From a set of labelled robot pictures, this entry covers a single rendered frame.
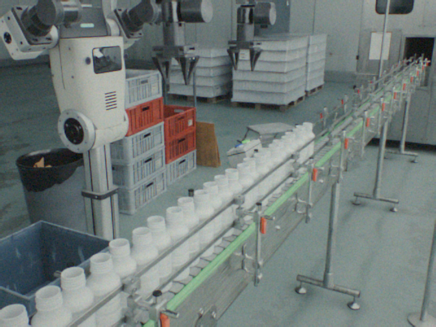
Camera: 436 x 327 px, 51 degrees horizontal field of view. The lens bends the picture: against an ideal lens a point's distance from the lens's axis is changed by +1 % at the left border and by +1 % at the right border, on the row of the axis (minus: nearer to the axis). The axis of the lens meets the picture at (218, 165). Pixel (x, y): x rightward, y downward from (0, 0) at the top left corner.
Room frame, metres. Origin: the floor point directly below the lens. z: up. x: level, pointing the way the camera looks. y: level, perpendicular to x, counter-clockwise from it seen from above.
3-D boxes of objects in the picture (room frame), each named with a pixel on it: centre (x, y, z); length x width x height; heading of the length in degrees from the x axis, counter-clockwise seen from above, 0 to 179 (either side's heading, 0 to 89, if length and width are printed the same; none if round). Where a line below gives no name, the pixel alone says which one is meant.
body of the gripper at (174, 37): (1.20, 0.11, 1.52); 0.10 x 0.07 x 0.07; 62
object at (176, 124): (4.44, 0.54, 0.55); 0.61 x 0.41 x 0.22; 155
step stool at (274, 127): (4.91, -0.52, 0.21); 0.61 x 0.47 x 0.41; 25
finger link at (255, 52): (1.60, -0.10, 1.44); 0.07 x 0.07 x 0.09; 61
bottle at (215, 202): (1.08, 0.02, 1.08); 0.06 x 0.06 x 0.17
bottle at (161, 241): (0.87, 0.13, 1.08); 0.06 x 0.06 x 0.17
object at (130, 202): (3.77, 0.78, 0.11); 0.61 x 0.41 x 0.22; 158
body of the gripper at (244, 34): (1.60, -0.09, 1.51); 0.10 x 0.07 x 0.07; 61
